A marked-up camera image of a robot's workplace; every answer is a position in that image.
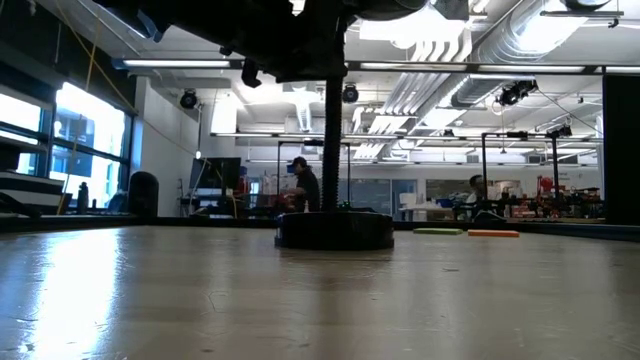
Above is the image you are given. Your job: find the black computer monitor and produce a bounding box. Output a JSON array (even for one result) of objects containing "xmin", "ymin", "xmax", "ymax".
[{"xmin": 189, "ymin": 157, "xmax": 242, "ymax": 191}]

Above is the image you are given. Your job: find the large bright window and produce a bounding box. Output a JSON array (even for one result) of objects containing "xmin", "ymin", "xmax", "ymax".
[{"xmin": 0, "ymin": 82, "xmax": 131, "ymax": 209}]

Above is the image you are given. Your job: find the silver ceiling air duct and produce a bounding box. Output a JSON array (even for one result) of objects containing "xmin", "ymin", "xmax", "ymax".
[{"xmin": 452, "ymin": 0, "xmax": 566, "ymax": 109}]

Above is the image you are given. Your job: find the black aluminium table frame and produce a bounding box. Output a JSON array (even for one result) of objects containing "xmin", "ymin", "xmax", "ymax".
[{"xmin": 0, "ymin": 213, "xmax": 640, "ymax": 244}]

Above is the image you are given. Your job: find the black desk lamp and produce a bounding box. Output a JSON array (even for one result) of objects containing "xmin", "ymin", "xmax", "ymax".
[{"xmin": 269, "ymin": 0, "xmax": 431, "ymax": 251}]

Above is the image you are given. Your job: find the person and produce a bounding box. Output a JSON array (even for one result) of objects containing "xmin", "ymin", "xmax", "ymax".
[
  {"xmin": 284, "ymin": 155, "xmax": 322, "ymax": 214},
  {"xmin": 464, "ymin": 173, "xmax": 489, "ymax": 206}
]

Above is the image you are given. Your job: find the dark water bottle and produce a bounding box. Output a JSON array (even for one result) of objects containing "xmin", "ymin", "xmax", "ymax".
[{"xmin": 76, "ymin": 181, "xmax": 90, "ymax": 215}]

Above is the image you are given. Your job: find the green sticky note pad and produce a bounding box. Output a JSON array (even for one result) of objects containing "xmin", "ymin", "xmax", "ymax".
[{"xmin": 412, "ymin": 227, "xmax": 465, "ymax": 237}]

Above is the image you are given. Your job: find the long ceiling light strip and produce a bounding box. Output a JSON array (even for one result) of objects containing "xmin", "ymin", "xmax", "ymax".
[
  {"xmin": 349, "ymin": 60, "xmax": 640, "ymax": 75},
  {"xmin": 113, "ymin": 58, "xmax": 241, "ymax": 70}
]

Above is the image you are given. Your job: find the red equipment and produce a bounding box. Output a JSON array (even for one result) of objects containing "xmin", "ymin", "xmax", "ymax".
[{"xmin": 537, "ymin": 174, "xmax": 556, "ymax": 199}]

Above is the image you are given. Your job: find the black rounded bin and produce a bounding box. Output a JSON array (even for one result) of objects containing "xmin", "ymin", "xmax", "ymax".
[{"xmin": 128, "ymin": 170, "xmax": 160, "ymax": 218}]

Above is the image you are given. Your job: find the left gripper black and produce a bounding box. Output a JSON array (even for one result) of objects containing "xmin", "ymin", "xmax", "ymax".
[{"xmin": 92, "ymin": 0, "xmax": 271, "ymax": 76}]

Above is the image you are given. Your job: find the black track light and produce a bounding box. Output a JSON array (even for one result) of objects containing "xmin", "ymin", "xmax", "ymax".
[{"xmin": 497, "ymin": 79, "xmax": 540, "ymax": 107}]

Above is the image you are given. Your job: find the orange sticky note pad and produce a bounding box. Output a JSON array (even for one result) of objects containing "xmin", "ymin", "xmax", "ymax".
[{"xmin": 467, "ymin": 229, "xmax": 521, "ymax": 239}]

